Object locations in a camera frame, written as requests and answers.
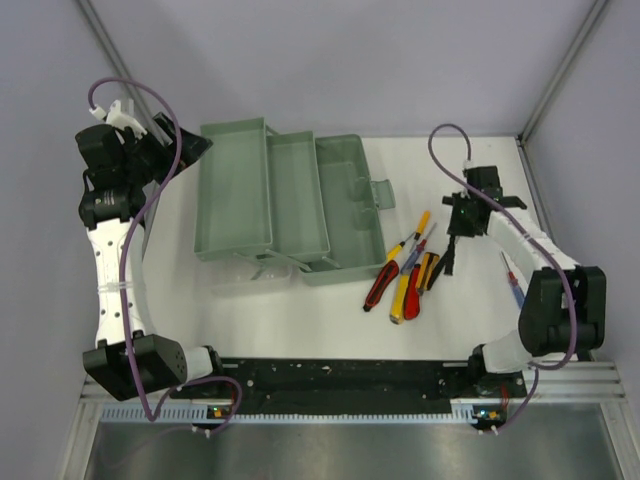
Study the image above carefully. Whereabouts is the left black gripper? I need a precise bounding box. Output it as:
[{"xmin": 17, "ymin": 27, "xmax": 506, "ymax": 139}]
[{"xmin": 120, "ymin": 113, "xmax": 210, "ymax": 187}]

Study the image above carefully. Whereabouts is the green cantilever tool box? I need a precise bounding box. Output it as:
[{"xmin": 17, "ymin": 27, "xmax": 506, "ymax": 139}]
[{"xmin": 194, "ymin": 117, "xmax": 395, "ymax": 286}]

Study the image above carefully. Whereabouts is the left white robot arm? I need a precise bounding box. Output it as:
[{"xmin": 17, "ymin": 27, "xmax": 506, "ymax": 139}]
[{"xmin": 75, "ymin": 102, "xmax": 227, "ymax": 401}]

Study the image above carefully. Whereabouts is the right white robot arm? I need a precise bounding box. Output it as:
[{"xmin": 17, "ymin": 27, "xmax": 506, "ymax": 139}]
[{"xmin": 442, "ymin": 165, "xmax": 606, "ymax": 396}]

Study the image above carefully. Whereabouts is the blue red precision screwdriver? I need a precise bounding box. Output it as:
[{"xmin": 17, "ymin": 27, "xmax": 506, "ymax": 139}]
[{"xmin": 400, "ymin": 224, "xmax": 437, "ymax": 275}]

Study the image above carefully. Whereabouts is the large red utility knife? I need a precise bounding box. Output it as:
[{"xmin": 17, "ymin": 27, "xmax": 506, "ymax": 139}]
[{"xmin": 363, "ymin": 260, "xmax": 400, "ymax": 312}]

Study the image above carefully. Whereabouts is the small red utility knife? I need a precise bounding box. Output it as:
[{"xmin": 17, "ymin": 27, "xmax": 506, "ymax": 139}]
[{"xmin": 403, "ymin": 264, "xmax": 421, "ymax": 320}]

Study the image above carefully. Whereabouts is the yellow utility knife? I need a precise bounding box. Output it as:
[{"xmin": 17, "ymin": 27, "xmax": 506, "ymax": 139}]
[{"xmin": 389, "ymin": 274, "xmax": 410, "ymax": 325}]

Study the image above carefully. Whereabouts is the black handle hammer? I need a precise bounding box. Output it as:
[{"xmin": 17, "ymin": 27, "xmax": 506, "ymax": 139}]
[{"xmin": 426, "ymin": 252, "xmax": 446, "ymax": 291}]

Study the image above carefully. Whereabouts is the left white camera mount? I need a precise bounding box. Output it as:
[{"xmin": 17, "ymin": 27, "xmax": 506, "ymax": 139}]
[{"xmin": 89, "ymin": 99, "xmax": 148, "ymax": 139}]

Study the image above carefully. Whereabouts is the aluminium frame rail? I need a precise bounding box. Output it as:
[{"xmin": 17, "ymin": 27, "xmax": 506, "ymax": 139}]
[{"xmin": 79, "ymin": 362, "xmax": 629, "ymax": 404}]

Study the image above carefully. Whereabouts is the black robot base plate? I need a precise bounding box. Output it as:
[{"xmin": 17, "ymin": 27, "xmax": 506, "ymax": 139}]
[{"xmin": 214, "ymin": 358, "xmax": 526, "ymax": 402}]

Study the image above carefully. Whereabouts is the grey slotted cable duct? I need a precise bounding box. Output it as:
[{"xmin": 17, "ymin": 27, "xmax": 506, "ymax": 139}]
[{"xmin": 100, "ymin": 403, "xmax": 478, "ymax": 424}]

